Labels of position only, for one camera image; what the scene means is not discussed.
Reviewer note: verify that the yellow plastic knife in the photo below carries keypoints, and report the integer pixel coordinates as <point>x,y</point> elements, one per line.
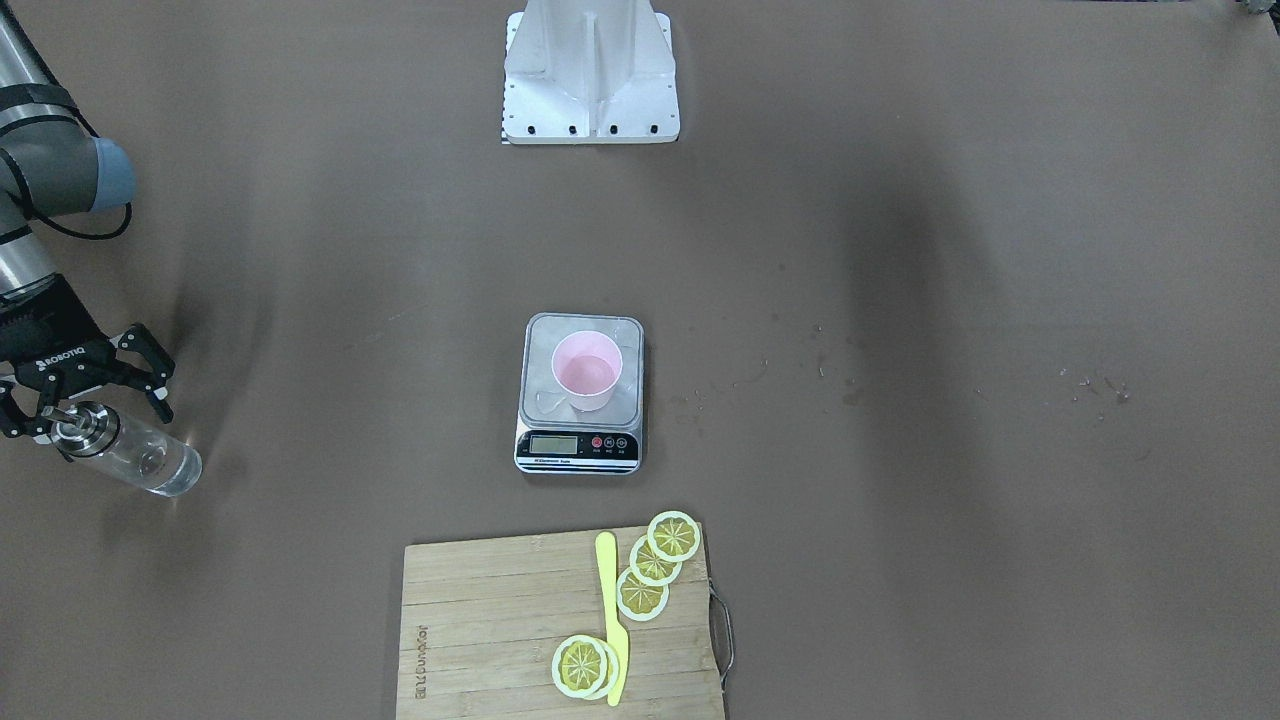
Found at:
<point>616,635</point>

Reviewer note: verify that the digital kitchen scale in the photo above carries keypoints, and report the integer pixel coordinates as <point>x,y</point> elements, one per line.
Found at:
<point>551,436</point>

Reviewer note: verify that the pink plastic cup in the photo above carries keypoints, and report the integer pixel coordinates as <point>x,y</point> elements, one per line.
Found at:
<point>587,365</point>

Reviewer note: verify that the upper lemon slice of row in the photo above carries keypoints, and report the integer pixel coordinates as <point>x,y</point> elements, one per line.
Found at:
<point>674,536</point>

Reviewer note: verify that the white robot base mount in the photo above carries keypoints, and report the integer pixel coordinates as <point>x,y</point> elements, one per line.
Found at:
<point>589,73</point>

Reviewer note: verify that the lemon slice near knife tip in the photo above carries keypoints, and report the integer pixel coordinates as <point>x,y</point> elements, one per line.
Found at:
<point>585,668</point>

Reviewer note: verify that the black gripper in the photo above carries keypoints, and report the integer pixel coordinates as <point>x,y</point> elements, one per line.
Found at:
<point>62,352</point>

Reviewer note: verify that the wooden cutting board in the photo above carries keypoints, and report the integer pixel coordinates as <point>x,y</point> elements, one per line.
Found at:
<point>481,621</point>

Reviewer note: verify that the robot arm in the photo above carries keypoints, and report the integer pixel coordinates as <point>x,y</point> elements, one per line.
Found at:
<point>54,164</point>

